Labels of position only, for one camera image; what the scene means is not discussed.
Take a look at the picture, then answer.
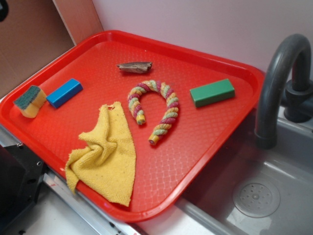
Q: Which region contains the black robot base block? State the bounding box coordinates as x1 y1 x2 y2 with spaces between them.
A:
0 144 46 234

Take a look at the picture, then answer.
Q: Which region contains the green rectangular block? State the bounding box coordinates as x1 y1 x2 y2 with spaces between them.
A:
190 79 235 108

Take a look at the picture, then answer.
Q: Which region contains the blue rectangular block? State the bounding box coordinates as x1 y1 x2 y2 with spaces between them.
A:
46 78 83 108

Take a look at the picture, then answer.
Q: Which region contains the red plastic tray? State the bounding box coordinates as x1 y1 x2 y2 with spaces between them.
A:
0 30 264 222

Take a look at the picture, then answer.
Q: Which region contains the brown crumpled wrapper piece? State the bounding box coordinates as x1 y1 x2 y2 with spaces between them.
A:
116 62 153 74

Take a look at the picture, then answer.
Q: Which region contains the yellow cloth towel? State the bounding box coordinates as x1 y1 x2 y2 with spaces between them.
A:
65 102 136 207

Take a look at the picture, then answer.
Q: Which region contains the grey plastic sink basin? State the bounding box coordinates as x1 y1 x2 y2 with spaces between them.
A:
176 112 313 235

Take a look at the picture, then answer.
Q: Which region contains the yellow green sponge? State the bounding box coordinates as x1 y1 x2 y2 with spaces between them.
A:
13 85 46 118

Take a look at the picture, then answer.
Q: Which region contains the grey toy faucet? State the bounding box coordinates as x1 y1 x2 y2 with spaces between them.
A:
254 34 313 149

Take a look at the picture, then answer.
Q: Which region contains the brown cardboard panel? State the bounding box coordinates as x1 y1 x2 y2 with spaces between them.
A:
0 0 103 97

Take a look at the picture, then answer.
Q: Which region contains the multicolour twisted rope toy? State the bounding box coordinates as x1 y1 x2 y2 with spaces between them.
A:
128 80 179 145

